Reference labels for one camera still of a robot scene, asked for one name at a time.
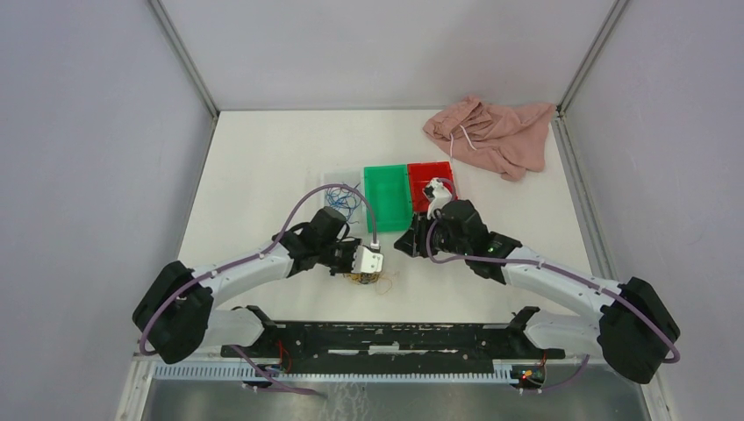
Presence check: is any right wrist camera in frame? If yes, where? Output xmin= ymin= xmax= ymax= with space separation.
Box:
xmin=423 ymin=177 xmax=456 ymax=219

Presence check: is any blue wire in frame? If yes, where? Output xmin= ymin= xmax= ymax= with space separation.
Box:
xmin=324 ymin=182 xmax=362 ymax=225

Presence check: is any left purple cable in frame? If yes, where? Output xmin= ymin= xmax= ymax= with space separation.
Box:
xmin=138 ymin=183 xmax=382 ymax=396

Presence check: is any white cable duct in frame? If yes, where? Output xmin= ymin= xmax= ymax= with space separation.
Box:
xmin=153 ymin=361 xmax=519 ymax=386

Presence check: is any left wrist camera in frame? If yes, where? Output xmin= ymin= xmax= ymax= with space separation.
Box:
xmin=352 ymin=245 xmax=384 ymax=274

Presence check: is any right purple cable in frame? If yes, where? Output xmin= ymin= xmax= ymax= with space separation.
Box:
xmin=424 ymin=177 xmax=681 ymax=394

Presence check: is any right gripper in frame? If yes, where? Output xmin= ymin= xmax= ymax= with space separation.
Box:
xmin=394 ymin=209 xmax=470 ymax=258

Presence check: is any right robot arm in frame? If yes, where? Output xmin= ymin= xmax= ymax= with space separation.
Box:
xmin=394 ymin=200 xmax=681 ymax=384

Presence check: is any clear plastic bin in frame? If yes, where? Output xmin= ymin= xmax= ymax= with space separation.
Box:
xmin=320 ymin=169 xmax=368 ymax=234

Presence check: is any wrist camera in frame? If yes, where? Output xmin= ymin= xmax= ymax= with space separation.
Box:
xmin=352 ymin=245 xmax=384 ymax=274
xmin=423 ymin=177 xmax=456 ymax=219

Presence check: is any aluminium frame rail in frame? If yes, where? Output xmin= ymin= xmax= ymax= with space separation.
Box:
xmin=132 ymin=322 xmax=659 ymax=366

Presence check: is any pink cloth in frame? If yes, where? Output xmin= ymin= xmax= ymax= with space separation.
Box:
xmin=423 ymin=96 xmax=556 ymax=182

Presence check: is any purple cable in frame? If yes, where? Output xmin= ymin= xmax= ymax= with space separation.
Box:
xmin=424 ymin=177 xmax=681 ymax=394
xmin=138 ymin=183 xmax=382 ymax=396

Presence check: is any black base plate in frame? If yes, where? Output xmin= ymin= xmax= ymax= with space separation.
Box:
xmin=220 ymin=321 xmax=566 ymax=375

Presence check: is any green plastic bin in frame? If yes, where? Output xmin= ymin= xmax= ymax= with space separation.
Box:
xmin=362 ymin=164 xmax=413 ymax=233

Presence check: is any red plastic bin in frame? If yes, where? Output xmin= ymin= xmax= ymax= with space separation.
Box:
xmin=407 ymin=161 xmax=457 ymax=213

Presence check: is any wire bundle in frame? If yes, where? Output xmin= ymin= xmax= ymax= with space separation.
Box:
xmin=344 ymin=269 xmax=395 ymax=296

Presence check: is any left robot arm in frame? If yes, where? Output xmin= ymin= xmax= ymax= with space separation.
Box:
xmin=132 ymin=207 xmax=371 ymax=364

